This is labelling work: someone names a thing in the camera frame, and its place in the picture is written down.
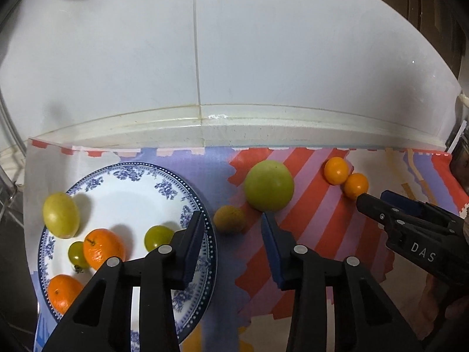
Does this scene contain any person's right hand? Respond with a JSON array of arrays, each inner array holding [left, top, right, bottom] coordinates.
[[421, 280, 469, 341]]

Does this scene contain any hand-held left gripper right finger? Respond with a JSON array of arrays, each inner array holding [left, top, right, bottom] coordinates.
[[261, 211, 422, 352]]

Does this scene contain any green apple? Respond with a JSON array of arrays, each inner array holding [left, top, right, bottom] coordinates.
[[244, 160, 295, 212]]

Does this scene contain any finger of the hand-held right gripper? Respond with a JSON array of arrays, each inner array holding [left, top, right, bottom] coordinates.
[[380, 190, 458, 228], [356, 194, 407, 234]]

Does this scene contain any orange mandarin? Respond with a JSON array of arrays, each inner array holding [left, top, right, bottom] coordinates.
[[47, 274, 85, 315], [83, 228, 126, 271]]

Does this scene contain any blue patterned white plate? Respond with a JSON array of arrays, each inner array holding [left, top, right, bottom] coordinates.
[[38, 162, 217, 345]]

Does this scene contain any light green tomato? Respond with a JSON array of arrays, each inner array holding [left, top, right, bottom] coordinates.
[[144, 225, 176, 252]]

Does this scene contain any dark green tomato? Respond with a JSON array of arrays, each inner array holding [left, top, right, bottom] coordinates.
[[68, 241, 90, 274]]

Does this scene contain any colourful patterned cloth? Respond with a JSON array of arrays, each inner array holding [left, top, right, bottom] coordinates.
[[24, 137, 469, 352]]

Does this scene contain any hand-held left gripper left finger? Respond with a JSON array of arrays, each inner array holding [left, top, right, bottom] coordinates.
[[41, 211, 204, 352]]

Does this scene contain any small orange kumquat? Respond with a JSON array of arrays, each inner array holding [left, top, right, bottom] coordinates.
[[324, 157, 349, 185], [343, 173, 369, 200]]

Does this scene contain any yellow-green apple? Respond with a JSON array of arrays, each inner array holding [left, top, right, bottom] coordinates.
[[43, 192, 80, 239]]

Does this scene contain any dark wooden window frame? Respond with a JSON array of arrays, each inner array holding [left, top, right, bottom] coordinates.
[[403, 0, 469, 81]]

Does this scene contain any dark kitchen sink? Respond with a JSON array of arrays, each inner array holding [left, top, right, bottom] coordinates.
[[0, 187, 41, 352]]

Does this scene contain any small yellow-brown fruit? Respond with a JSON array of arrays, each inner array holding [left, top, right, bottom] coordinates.
[[213, 206, 246, 234]]

